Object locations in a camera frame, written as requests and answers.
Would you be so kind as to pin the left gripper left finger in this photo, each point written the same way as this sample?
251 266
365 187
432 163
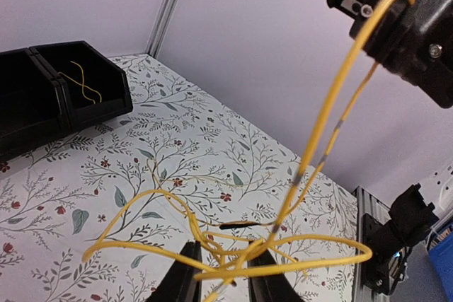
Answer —
178 285

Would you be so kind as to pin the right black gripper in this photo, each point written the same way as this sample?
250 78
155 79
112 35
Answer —
413 41

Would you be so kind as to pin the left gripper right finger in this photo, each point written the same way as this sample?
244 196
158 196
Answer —
270 288

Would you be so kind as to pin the floral patterned table cloth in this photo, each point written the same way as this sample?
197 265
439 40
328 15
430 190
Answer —
130 179

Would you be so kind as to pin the blue crate in background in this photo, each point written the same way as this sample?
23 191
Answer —
440 254

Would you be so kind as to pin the black bin right compartment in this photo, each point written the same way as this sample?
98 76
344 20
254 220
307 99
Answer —
94 89

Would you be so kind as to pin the black bin compartment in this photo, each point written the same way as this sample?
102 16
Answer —
32 105
94 89

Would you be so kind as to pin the black bin middle compartment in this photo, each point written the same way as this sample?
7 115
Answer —
32 105

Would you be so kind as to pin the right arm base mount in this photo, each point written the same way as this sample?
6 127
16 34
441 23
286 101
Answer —
387 242

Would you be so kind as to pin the right aluminium frame post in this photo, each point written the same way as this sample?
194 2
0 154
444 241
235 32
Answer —
160 27

